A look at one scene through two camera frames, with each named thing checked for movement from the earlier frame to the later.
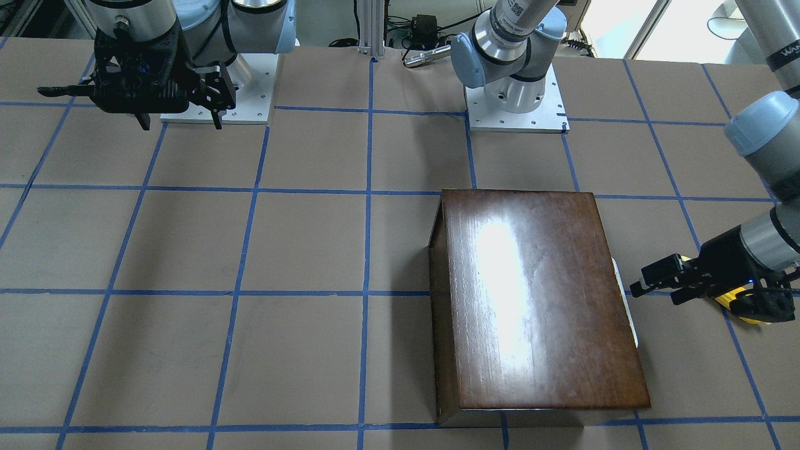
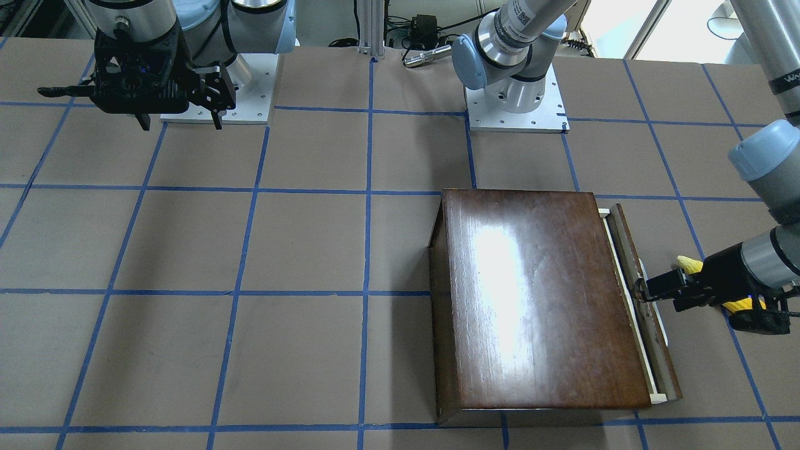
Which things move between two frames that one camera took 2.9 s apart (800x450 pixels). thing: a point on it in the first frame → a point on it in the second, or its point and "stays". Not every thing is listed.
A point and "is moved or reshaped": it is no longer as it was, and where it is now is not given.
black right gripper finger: (214, 94) stays
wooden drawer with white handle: (620, 284) is moved or reshaped
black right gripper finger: (144, 120) stays
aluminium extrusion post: (372, 28) stays
